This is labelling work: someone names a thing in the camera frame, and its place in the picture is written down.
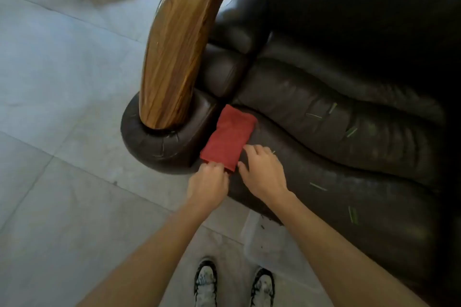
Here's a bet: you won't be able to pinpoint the person's right hand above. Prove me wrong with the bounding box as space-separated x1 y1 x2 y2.
237 144 293 207

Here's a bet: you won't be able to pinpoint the person's left hand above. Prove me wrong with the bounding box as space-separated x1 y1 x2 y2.
186 161 231 213

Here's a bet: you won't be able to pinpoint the red cloth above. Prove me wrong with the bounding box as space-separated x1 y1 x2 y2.
200 104 258 173

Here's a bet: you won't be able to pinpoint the clear plastic bin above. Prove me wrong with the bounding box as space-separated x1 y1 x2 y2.
239 209 325 293

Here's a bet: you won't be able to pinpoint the dark brown leather armchair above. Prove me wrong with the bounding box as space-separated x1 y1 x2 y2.
121 0 461 307

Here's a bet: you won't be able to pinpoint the green leaf pieces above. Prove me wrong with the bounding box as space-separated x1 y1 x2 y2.
305 101 360 225

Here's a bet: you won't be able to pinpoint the person's right forearm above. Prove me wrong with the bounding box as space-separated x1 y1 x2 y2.
268 189 430 307

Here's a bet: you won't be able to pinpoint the person's left forearm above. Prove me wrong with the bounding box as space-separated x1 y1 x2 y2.
76 204 215 307

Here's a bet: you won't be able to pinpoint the person's left shoe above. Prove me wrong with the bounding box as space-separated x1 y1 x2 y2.
194 258 218 307

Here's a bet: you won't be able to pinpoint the person's shoe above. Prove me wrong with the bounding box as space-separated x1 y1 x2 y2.
250 267 276 307
194 258 218 307

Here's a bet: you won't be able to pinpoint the person's right shoe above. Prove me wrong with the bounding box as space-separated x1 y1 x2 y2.
250 267 276 307

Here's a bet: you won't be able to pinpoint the wooden sofa armrest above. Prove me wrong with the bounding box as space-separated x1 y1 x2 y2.
138 0 245 130

